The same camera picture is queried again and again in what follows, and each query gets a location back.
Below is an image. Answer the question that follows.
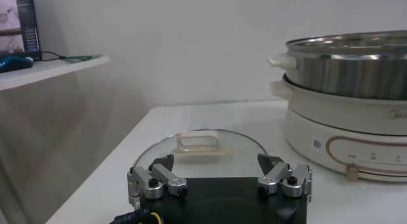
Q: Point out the thin black looped cable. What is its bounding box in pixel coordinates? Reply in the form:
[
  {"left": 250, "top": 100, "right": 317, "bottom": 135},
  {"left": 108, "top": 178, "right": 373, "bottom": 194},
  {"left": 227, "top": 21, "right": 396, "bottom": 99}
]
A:
[{"left": 39, "top": 50, "right": 69, "bottom": 61}]

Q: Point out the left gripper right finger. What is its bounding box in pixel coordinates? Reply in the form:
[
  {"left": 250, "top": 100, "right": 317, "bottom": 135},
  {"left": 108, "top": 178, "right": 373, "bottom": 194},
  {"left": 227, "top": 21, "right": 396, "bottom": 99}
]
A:
[{"left": 256, "top": 153, "right": 314, "bottom": 203}]

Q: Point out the white side table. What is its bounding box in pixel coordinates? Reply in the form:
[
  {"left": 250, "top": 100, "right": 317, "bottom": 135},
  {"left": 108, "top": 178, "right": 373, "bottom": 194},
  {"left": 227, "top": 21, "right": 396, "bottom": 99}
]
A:
[{"left": 0, "top": 55, "right": 111, "bottom": 92}]

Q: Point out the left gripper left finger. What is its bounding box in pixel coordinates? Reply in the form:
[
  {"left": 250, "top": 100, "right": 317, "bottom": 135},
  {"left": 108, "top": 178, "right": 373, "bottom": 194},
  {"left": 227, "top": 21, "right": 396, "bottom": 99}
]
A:
[{"left": 127, "top": 153, "right": 189, "bottom": 210}]

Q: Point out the dark printed box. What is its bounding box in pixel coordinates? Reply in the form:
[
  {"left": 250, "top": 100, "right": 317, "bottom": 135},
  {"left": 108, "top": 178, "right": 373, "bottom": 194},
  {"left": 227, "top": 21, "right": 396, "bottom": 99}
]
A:
[{"left": 0, "top": 0, "right": 42, "bottom": 57}]

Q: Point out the glass pot lid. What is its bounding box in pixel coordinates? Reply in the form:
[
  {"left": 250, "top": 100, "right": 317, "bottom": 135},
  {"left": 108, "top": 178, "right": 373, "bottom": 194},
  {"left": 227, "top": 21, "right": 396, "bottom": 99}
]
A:
[{"left": 133, "top": 129, "right": 270, "bottom": 180}]

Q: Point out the perforated stainless steel steamer basket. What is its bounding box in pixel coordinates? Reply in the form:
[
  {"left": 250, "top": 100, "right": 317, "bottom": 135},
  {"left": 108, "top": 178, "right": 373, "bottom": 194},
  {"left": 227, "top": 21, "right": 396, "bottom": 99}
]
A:
[{"left": 267, "top": 30, "right": 407, "bottom": 101}]

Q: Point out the green handled knife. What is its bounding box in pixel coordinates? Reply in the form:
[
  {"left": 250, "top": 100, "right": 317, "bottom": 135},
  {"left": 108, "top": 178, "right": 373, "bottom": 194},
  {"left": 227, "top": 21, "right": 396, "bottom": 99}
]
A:
[{"left": 65, "top": 54, "right": 103, "bottom": 62}]

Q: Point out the white electric cooker base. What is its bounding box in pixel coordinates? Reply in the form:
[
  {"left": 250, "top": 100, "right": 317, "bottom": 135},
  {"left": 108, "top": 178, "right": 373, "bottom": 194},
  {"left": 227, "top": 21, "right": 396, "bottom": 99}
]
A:
[{"left": 270, "top": 74, "right": 407, "bottom": 183}]

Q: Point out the blue computer mouse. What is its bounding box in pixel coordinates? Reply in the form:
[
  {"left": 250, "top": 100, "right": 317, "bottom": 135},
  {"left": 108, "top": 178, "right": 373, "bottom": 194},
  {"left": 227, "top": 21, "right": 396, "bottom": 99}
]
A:
[{"left": 0, "top": 55, "right": 35, "bottom": 73}]

